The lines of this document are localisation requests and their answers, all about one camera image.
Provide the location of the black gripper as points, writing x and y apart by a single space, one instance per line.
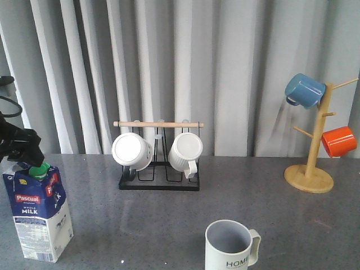
20 145

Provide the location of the orange enamel mug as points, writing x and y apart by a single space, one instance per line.
338 142

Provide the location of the white ribbed mug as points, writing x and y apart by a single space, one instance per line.
184 153

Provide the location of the blue white milk carton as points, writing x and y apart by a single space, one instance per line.
40 210

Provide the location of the white smooth mug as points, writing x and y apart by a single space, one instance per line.
131 150

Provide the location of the cream HOME mug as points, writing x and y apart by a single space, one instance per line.
230 245

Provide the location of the grey pleated curtain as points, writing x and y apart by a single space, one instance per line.
81 65

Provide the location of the wooden mug tree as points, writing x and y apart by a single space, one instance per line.
308 177

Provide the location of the black wire mug rack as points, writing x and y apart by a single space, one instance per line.
159 174

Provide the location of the blue enamel mug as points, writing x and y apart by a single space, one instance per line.
305 91

